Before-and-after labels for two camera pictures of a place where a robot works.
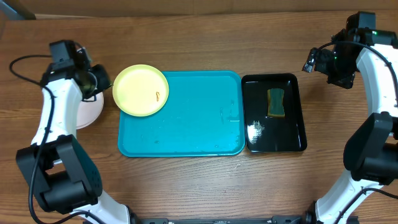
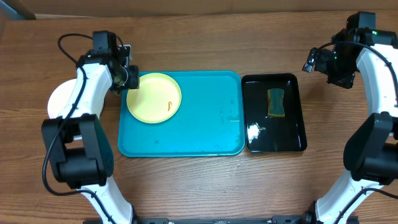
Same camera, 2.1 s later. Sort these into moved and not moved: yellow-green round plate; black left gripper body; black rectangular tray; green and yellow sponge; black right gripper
Moved: yellow-green round plate; black left gripper body
Not moved: green and yellow sponge; black rectangular tray; black right gripper
